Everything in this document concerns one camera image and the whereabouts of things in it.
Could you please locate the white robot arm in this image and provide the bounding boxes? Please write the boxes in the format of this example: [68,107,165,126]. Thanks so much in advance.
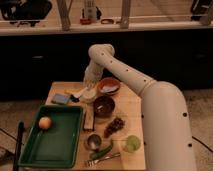
[84,44,197,171]

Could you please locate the small metal cup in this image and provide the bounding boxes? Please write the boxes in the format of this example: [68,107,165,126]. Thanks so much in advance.
[87,134,102,150]

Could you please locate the green plastic cup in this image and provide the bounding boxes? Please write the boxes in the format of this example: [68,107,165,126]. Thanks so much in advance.
[124,135,141,153]

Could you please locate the orange bowl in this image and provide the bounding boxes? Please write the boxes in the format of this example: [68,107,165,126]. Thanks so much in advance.
[97,77,120,95]

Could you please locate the dark brown bowl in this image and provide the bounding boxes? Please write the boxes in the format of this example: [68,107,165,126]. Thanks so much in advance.
[93,96,115,118]

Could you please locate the wooden block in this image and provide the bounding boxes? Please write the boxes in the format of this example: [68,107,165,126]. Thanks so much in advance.
[83,105,94,131]

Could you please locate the blue sponge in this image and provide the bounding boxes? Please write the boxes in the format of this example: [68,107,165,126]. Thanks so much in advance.
[51,94,69,105]

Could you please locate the bunch of red grapes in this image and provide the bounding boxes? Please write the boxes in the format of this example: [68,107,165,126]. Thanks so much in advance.
[104,117,125,138]

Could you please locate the orange fruit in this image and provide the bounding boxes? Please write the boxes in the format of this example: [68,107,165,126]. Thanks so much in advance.
[38,117,52,130]

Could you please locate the green plastic tray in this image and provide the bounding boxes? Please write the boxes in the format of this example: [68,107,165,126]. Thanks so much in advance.
[18,105,83,169]

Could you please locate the white bottle on floor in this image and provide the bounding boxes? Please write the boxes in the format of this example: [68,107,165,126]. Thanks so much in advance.
[84,0,97,23]

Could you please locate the green chili pepper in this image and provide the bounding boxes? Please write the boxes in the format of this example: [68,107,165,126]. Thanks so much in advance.
[89,140,114,160]

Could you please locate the wooden table leg left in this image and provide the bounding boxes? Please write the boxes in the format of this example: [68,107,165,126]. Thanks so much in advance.
[56,0,70,31]

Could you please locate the wooden table leg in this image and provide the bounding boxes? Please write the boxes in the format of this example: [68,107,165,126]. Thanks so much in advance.
[120,0,131,29]
[56,0,70,31]

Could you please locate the black pole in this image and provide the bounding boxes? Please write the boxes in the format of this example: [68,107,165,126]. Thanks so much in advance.
[13,121,25,171]

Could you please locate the wooden table leg right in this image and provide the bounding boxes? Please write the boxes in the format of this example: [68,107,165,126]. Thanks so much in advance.
[120,0,131,29]

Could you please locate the black office chair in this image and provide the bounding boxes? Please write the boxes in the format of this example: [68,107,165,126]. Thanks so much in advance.
[0,0,52,27]

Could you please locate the black cable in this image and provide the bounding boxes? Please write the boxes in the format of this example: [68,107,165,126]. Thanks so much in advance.
[191,134,213,154]

